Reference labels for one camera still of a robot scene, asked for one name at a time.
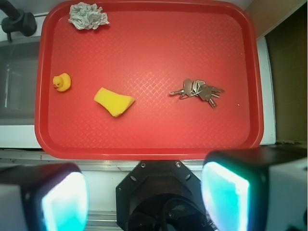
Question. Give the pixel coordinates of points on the yellow rubber duck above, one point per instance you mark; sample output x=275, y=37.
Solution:
x=62, y=82

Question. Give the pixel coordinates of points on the bunch of silver keys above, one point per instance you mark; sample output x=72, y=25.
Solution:
x=198, y=88

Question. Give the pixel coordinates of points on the red plastic tray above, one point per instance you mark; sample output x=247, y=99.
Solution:
x=147, y=51

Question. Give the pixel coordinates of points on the grey metal sink basin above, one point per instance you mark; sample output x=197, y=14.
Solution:
x=18, y=78

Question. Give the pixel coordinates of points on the crumpled grey paper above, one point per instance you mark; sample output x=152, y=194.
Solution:
x=87, y=16

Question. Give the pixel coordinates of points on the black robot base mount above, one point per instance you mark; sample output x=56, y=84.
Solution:
x=161, y=196

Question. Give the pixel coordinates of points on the yellow sponge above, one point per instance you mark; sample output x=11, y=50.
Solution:
x=116, y=104

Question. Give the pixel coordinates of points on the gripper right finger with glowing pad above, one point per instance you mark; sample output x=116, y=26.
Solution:
x=257, y=189

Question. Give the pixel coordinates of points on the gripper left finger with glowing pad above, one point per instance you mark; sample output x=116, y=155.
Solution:
x=51, y=197

